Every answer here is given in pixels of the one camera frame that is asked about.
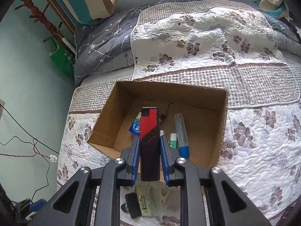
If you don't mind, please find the beige curtain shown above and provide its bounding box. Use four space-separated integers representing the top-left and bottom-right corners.
259 0 292 19

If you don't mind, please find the wooden bed frame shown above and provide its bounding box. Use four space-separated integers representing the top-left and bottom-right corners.
33 0 78 32

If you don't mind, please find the grey blanket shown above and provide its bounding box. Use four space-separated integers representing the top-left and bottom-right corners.
268 14 301 54

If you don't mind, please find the green white tube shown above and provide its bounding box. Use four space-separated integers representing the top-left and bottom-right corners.
169 133 178 149

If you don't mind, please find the striped pillow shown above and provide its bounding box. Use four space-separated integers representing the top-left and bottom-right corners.
43 0 117 25

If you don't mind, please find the red black lighter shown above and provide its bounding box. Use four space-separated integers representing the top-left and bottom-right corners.
140 107 161 182

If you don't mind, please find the clear tube with blue cap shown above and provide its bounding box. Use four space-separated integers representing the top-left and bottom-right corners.
173 113 190 158

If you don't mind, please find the red black twisted cord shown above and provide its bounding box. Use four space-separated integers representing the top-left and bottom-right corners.
0 138 51 158

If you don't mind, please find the white plastic clip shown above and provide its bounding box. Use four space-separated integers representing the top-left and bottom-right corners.
161 190 176 206

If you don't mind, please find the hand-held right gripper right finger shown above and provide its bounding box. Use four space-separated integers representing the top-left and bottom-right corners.
160 135 271 226

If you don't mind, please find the grey star print duvet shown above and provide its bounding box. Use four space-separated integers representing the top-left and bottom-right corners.
74 2 165 86

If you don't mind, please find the blue white small packet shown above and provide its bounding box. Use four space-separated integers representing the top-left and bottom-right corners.
129 120 141 136

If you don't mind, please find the green plastic bag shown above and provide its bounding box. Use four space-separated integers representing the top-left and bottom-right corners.
49 36 76 78

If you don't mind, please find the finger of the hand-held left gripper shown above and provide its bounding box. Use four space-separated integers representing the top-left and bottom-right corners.
28 199 47 214

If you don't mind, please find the pale green paper box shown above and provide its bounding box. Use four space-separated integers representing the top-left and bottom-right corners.
135 186 161 217

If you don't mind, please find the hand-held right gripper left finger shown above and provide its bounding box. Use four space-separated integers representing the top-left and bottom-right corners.
28 135 141 226

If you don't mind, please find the folded floral quilt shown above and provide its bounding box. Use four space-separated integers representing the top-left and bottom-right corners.
130 0 301 110

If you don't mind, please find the black cable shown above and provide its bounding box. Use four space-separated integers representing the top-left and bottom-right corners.
0 104 60 203

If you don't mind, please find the brown cardboard box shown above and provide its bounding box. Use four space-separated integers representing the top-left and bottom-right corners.
87 81 229 170

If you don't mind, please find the wooden coat rack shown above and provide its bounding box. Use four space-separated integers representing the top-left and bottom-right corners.
14 0 76 52

